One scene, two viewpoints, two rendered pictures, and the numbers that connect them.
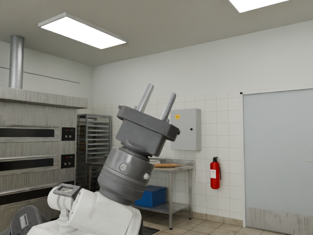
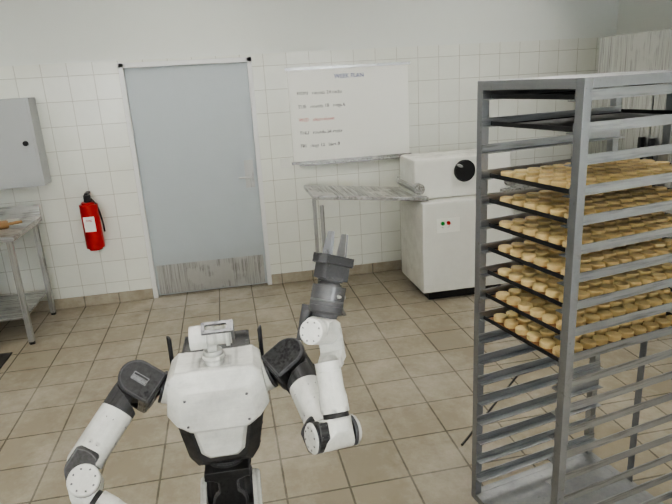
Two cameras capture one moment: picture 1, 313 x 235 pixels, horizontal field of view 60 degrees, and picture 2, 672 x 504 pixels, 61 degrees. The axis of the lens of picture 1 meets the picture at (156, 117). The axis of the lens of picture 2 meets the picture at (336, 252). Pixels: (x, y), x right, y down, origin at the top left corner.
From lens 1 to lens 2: 1.23 m
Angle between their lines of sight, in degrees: 49
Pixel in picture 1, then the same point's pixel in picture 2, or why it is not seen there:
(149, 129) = (342, 266)
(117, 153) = (332, 289)
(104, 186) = (329, 312)
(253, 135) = (152, 144)
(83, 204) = (323, 328)
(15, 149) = not seen: outside the picture
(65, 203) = (218, 340)
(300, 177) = (232, 204)
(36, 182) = not seen: outside the picture
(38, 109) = not seen: outside the picture
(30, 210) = (137, 365)
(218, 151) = (90, 180)
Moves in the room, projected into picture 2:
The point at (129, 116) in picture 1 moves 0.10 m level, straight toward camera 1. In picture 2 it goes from (331, 261) to (363, 267)
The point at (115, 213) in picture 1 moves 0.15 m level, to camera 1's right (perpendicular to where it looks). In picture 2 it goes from (335, 326) to (372, 308)
